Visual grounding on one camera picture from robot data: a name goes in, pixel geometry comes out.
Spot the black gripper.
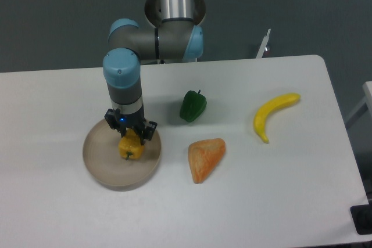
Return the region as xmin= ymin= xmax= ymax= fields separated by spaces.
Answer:
xmin=104 ymin=107 xmax=158 ymax=145

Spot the yellow bell pepper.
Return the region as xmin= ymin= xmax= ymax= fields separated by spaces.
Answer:
xmin=118 ymin=129 xmax=144 ymax=160

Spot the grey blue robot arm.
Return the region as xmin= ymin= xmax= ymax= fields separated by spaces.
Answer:
xmin=103 ymin=0 xmax=203 ymax=144

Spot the beige round plate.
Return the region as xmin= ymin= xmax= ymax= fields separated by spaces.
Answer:
xmin=83 ymin=120 xmax=162 ymax=191

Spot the green bell pepper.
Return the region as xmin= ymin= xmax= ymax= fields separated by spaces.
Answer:
xmin=179 ymin=90 xmax=207 ymax=123

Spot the orange triangular bread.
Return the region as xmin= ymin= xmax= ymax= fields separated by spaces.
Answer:
xmin=188 ymin=138 xmax=226 ymax=184

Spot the yellow banana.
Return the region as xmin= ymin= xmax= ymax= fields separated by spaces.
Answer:
xmin=252 ymin=92 xmax=301 ymax=143

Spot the white furniture edge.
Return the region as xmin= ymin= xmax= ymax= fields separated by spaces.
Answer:
xmin=344 ymin=81 xmax=371 ymax=130

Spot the black device at table edge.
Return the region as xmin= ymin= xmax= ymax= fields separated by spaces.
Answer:
xmin=350 ymin=204 xmax=372 ymax=235

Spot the white metal frame bar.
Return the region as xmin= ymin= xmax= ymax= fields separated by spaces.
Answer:
xmin=256 ymin=29 xmax=271 ymax=59

